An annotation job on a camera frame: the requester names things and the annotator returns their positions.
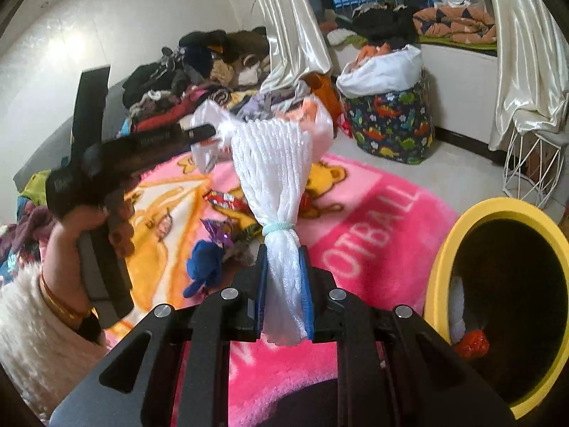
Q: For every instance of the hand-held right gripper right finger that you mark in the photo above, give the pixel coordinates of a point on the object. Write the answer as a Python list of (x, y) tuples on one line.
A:
[(306, 284)]

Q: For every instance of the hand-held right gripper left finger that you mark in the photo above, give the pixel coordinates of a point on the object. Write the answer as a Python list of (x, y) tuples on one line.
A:
[(262, 284)]

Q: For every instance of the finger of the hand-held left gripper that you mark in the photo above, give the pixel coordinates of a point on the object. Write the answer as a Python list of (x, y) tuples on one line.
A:
[(200, 132)]

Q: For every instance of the white plastic bag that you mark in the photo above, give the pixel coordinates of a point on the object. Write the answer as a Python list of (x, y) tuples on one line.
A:
[(209, 155)]

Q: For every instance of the white foam net sleeve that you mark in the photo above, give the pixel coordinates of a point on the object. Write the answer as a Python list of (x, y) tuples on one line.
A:
[(275, 178)]

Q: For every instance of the yellow rimmed pink bin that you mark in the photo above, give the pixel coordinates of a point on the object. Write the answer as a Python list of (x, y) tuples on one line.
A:
[(438, 275)]

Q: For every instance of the person's left forearm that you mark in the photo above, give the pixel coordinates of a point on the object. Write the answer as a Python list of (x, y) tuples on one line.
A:
[(31, 347)]

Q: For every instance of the person's left hand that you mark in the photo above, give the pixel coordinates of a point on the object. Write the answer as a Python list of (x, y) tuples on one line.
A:
[(62, 258)]

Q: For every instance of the yellow green wrapper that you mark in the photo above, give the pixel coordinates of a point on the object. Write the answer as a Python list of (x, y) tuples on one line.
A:
[(246, 233)]

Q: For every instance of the blue fluffy ball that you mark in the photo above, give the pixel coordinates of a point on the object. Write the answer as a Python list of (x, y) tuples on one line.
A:
[(204, 262)]

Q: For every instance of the grey sofa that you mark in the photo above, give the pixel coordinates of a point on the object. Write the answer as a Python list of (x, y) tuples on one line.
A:
[(49, 142)]

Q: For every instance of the pile of clothes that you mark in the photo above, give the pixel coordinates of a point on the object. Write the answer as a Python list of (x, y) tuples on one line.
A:
[(209, 62)]

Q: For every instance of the purple wrapper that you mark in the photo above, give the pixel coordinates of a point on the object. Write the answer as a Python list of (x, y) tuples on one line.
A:
[(215, 231)]

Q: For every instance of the brown snack bar wrapper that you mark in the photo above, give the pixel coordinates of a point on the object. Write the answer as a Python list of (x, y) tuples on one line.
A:
[(226, 200)]

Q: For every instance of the pink bear printed blanket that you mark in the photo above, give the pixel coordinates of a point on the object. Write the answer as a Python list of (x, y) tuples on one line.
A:
[(378, 231)]

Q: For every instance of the colourful cloth heap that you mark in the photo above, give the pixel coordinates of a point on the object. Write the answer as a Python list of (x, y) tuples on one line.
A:
[(31, 191)]

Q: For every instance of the orange bag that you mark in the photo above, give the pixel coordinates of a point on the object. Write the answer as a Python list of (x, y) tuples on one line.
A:
[(326, 93)]

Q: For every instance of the cream satin curtain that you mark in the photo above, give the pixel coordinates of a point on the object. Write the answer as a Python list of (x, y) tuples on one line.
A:
[(289, 31), (524, 62)]

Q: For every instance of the red packet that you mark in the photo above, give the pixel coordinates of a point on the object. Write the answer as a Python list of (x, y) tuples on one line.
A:
[(344, 126)]

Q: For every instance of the gold bangle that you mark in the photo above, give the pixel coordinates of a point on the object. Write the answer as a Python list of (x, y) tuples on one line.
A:
[(55, 302)]

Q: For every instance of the red crumpled wrapper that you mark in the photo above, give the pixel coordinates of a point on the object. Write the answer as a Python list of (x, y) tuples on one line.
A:
[(473, 343)]

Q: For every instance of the dinosaur print storage basket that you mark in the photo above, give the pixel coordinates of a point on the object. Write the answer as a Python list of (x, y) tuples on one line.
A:
[(391, 129)]

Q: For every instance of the white bag in basket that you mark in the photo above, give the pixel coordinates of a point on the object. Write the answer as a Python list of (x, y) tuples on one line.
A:
[(386, 71)]

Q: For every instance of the black clothing heap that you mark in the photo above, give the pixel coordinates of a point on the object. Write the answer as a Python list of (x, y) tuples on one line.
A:
[(382, 24)]

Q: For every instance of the orange patterned quilt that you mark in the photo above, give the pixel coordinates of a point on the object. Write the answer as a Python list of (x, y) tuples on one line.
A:
[(458, 20)]

